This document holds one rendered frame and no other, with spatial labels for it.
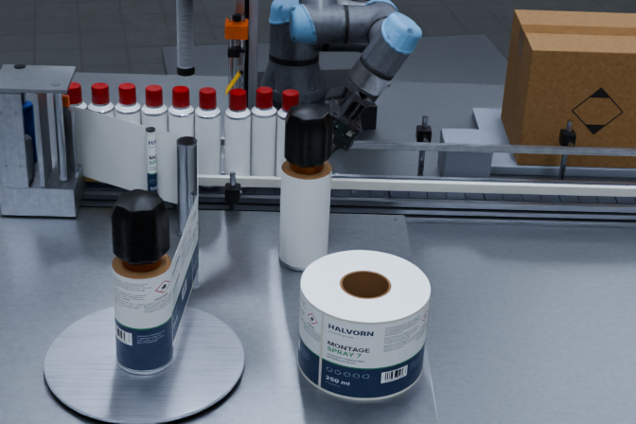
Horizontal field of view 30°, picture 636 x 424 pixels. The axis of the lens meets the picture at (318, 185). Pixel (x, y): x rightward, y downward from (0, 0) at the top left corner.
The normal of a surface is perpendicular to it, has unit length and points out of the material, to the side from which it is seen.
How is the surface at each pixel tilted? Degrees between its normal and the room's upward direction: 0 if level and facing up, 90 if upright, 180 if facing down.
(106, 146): 90
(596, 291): 0
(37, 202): 90
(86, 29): 0
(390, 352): 90
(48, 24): 0
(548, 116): 90
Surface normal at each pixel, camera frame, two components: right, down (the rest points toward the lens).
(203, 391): 0.04, -0.88
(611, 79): 0.01, 0.48
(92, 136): -0.46, 0.41
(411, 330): 0.65, 0.39
